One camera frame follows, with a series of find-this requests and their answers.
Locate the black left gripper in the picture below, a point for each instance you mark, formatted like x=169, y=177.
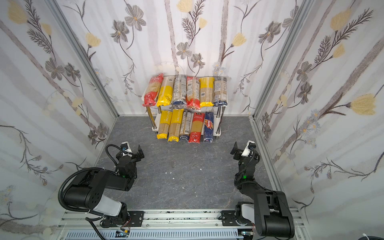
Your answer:
x=133, y=155

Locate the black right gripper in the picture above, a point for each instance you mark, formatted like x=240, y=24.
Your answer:
x=241, y=154

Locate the dark blue Barilla pasta box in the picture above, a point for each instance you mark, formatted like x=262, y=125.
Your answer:
x=209, y=127

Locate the yellow Pastatime spaghetti bag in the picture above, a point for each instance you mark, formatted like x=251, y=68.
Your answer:
x=175, y=126

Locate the red clear spaghetti bag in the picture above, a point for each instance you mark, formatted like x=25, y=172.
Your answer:
x=151, y=94

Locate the brown and yellow spaghetti pack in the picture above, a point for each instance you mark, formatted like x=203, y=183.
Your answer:
x=166, y=91

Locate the red spaghetti bag with label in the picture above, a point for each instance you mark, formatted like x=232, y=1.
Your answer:
x=193, y=93

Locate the dark blue clear spaghetti bag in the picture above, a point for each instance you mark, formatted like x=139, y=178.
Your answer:
x=220, y=91

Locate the yellow-end spaghetti bag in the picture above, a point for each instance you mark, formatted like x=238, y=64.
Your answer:
x=206, y=92

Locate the clear spaghetti bag blue end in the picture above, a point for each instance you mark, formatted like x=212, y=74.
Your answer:
x=179, y=100

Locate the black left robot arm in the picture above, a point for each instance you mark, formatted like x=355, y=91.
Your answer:
x=83, y=191

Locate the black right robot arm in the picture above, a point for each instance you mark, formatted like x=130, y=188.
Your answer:
x=269, y=212

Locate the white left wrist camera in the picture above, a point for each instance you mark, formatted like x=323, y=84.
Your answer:
x=126, y=148

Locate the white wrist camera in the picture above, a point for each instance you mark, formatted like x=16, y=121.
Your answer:
x=126, y=148
x=249, y=149

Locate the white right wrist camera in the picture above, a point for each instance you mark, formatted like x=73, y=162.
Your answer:
x=249, y=149

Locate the white slotted cable duct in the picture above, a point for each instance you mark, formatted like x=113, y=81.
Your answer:
x=178, y=234

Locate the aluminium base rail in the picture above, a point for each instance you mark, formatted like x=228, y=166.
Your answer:
x=171, y=219

